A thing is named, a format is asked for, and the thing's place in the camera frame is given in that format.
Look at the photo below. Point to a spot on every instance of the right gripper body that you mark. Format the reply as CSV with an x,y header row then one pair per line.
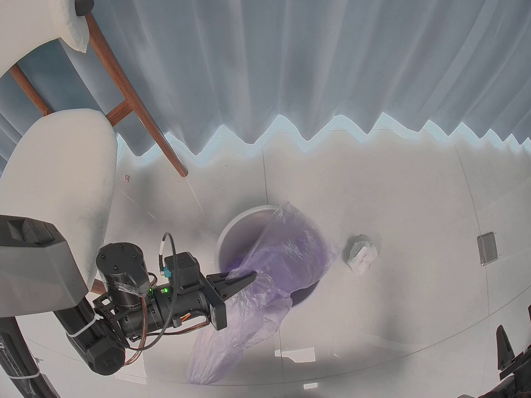
x,y
518,369

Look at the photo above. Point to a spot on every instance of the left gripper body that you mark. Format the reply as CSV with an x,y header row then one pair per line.
x,y
186,305

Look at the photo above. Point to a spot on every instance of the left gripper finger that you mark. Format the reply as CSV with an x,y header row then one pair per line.
x,y
234,285

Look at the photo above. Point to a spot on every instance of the purple plastic bag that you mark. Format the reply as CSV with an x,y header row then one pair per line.
x,y
286,259

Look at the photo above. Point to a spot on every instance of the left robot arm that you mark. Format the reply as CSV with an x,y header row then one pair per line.
x,y
41,272

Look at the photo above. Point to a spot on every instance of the white trash bin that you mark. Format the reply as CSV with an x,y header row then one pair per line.
x,y
238,238

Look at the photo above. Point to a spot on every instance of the crumpled white paper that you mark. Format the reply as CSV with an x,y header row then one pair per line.
x,y
361,255

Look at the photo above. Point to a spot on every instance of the cream cushioned wooden chair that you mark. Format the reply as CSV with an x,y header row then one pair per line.
x,y
62,180

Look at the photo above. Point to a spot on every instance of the blue-grey curtain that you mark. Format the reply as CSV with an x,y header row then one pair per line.
x,y
290,56

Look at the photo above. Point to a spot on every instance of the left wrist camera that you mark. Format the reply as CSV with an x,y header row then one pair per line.
x,y
182,270

